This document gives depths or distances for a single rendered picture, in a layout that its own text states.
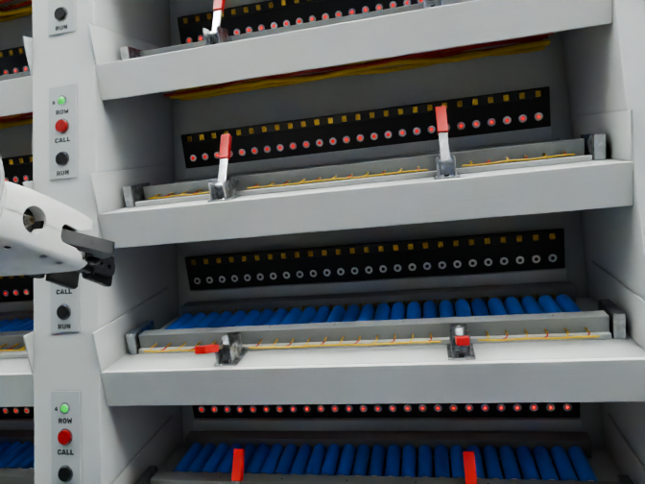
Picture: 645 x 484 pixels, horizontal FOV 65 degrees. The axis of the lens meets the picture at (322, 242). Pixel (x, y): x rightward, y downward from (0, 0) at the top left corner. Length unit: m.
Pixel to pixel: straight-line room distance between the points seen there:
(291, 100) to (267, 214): 0.29
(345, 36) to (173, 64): 0.22
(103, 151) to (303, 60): 0.28
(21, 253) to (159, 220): 0.24
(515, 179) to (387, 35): 0.22
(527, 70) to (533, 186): 0.28
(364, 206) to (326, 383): 0.20
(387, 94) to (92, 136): 0.42
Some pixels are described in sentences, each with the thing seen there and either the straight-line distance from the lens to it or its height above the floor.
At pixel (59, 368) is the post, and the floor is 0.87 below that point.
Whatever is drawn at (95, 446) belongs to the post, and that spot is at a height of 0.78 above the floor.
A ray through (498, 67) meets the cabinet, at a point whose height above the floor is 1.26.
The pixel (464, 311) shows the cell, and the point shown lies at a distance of 0.64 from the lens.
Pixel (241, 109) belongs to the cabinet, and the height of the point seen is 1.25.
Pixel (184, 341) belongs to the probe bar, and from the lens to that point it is 0.68.
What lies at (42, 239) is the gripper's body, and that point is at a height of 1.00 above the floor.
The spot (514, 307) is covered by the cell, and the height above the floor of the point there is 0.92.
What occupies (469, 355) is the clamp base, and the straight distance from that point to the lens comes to 0.56.
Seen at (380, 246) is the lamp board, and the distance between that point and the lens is 0.72.
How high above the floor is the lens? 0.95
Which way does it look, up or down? 5 degrees up
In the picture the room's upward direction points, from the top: 3 degrees counter-clockwise
